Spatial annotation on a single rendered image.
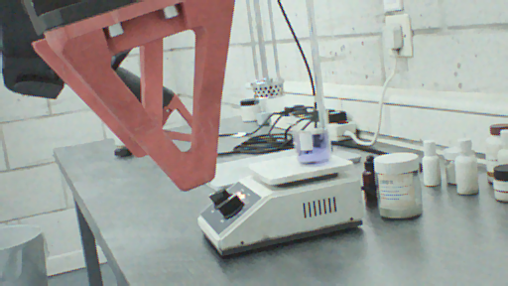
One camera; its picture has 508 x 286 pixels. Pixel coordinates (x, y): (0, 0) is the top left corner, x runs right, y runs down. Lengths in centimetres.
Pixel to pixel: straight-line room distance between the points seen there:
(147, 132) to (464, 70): 105
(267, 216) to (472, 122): 49
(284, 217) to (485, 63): 53
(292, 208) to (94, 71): 63
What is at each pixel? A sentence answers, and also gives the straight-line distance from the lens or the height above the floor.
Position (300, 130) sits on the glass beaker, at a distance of 87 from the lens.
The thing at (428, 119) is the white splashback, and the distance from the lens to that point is 130.
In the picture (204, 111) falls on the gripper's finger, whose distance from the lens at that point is 25.
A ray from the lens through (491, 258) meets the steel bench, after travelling 77.
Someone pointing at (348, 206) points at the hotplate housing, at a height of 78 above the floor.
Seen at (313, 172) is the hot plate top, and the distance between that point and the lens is 86.
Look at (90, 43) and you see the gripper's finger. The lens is 23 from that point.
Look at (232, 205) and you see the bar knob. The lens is 86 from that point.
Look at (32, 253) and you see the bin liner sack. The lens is 243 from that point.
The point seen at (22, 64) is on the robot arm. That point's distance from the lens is 83.
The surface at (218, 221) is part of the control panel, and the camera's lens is 87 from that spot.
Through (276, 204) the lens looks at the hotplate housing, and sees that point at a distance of 84.
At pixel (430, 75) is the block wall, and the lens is 136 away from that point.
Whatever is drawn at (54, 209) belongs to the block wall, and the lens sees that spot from 332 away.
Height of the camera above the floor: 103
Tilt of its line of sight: 10 degrees down
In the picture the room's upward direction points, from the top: 7 degrees counter-clockwise
